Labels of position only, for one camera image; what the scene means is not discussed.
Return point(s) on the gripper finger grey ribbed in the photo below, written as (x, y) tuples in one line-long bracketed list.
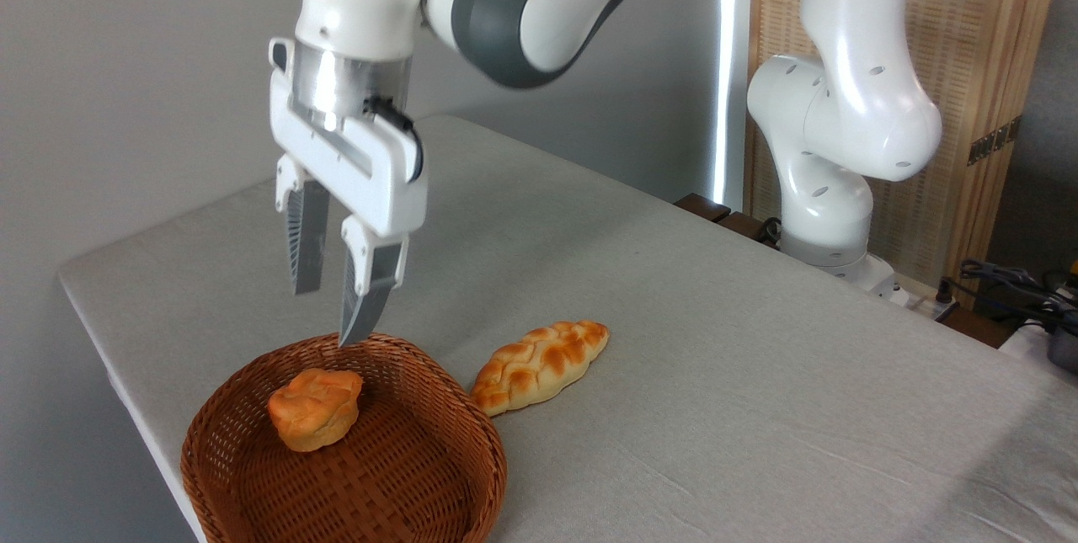
[(370, 282), (307, 240)]

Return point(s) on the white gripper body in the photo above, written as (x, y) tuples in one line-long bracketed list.
[(379, 189)]

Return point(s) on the round orange bread bun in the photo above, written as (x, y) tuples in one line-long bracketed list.
[(316, 408)]

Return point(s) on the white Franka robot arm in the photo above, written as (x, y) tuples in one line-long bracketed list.
[(842, 105)]

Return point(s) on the braided golden bread loaf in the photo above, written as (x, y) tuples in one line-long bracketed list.
[(539, 362)]

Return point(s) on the brown wicker basket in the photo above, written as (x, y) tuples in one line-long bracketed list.
[(404, 476)]

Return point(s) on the grey tablecloth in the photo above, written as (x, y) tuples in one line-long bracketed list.
[(716, 400)]

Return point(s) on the white power strip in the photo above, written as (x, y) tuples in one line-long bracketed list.
[(922, 300)]

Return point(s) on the light wooden folding screen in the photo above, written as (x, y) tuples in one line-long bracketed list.
[(968, 38)]

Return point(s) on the dark metal screen hinge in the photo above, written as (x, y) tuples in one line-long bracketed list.
[(994, 141)]

